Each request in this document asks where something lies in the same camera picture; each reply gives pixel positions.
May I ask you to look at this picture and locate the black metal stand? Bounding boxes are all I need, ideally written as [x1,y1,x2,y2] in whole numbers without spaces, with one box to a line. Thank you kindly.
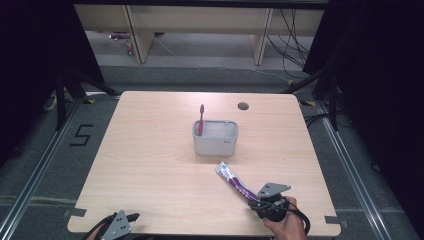
[282,65,340,132]
[54,67,122,132]

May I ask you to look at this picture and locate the white and purple toothpaste tube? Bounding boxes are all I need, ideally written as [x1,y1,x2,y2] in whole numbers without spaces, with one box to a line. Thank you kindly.
[214,160,262,202]

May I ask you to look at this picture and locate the grey plastic toothbrush holder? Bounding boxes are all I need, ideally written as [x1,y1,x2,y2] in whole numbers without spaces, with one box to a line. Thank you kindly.
[191,119,240,157]

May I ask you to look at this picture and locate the pink object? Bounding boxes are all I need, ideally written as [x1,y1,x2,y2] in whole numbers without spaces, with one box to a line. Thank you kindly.
[108,31,131,41]

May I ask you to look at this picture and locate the left hand-held gripper cable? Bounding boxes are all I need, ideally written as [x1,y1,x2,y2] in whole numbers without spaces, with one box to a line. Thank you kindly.
[81,213,116,240]

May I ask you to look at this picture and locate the dark curtain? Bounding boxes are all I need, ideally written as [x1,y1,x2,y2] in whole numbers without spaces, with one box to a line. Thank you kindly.
[0,0,106,169]
[302,0,424,231]

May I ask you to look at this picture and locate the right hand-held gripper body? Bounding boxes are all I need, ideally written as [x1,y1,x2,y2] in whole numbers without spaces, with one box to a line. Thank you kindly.
[256,182,292,223]

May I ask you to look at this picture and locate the aluminium floor rail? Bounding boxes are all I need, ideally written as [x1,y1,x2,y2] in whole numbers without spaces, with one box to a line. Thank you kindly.
[315,99,392,240]
[0,96,85,240]

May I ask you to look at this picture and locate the black floor cable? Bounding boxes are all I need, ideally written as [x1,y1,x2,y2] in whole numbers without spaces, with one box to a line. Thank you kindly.
[303,111,332,128]

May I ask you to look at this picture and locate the grey tape piece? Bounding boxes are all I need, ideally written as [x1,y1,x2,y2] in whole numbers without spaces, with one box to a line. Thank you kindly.
[62,206,88,219]
[324,215,350,230]

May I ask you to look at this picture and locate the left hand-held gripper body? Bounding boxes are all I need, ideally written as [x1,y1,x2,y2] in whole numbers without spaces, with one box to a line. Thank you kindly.
[99,209,133,240]

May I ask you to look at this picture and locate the bundle of black cables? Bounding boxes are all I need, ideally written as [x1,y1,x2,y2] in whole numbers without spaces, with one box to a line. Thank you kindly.
[266,8,312,80]

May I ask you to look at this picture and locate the pink toothbrush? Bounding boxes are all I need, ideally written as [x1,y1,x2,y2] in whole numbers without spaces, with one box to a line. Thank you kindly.
[198,103,206,137]

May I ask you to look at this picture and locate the person's right hand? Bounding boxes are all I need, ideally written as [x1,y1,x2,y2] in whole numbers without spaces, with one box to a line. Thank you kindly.
[262,196,308,240]

